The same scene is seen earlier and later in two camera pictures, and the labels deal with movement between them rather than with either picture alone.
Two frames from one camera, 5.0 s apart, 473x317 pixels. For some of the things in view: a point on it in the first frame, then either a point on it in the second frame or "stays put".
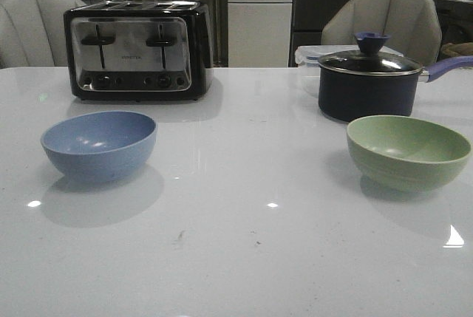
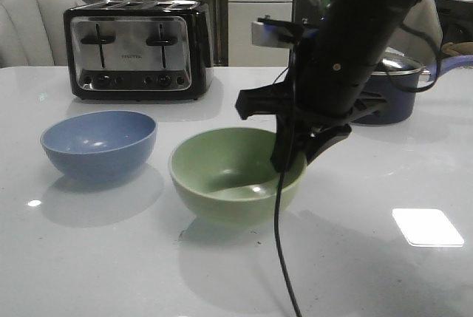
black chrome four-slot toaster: [139, 51] stays put
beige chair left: [32, 29] stays put
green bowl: [405, 154] -> [225, 176]
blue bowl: [100, 145] stays put
